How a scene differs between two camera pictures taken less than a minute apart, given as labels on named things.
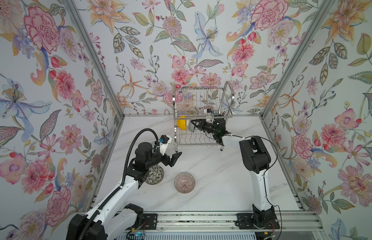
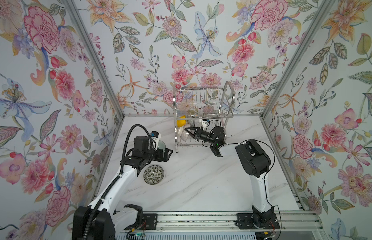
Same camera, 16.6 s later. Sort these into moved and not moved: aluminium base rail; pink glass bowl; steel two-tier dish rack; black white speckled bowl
Moved: pink glass bowl
Not moved: steel two-tier dish rack; black white speckled bowl; aluminium base rail
